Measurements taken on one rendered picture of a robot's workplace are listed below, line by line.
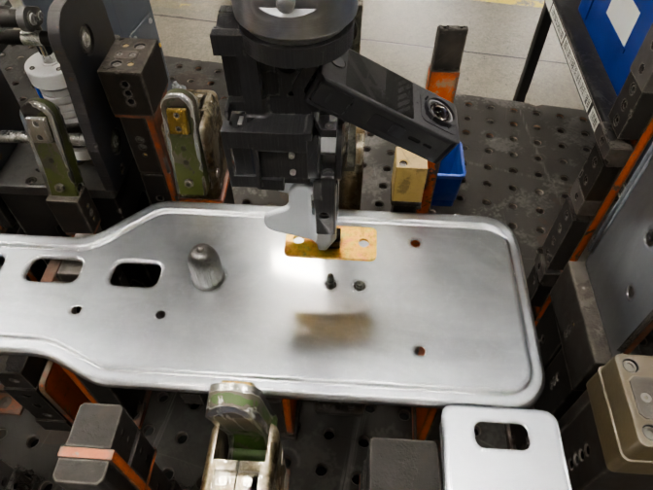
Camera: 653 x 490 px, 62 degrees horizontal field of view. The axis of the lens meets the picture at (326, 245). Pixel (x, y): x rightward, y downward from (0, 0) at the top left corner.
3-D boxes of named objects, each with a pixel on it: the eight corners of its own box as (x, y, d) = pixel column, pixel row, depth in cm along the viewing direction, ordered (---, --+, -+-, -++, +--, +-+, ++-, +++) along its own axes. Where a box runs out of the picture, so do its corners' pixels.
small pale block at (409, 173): (372, 338, 85) (395, 167, 57) (372, 319, 87) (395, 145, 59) (395, 339, 85) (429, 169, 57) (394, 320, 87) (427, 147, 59)
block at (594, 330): (509, 464, 73) (595, 363, 50) (498, 381, 81) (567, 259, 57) (532, 466, 73) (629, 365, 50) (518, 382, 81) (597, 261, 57)
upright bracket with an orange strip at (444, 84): (388, 317, 88) (436, 28, 49) (388, 310, 88) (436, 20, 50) (406, 318, 87) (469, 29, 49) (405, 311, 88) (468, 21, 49)
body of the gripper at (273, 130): (248, 129, 45) (225, -16, 36) (351, 133, 45) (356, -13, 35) (232, 196, 40) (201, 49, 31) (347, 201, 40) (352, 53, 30)
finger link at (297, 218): (271, 244, 49) (261, 164, 42) (336, 247, 49) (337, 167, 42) (266, 270, 47) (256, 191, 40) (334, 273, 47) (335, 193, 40)
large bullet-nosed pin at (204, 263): (192, 297, 56) (179, 260, 51) (199, 273, 58) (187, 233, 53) (223, 299, 56) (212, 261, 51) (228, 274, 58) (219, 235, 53)
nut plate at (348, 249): (283, 257, 49) (282, 248, 48) (288, 225, 51) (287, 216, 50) (376, 262, 49) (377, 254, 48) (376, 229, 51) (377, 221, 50)
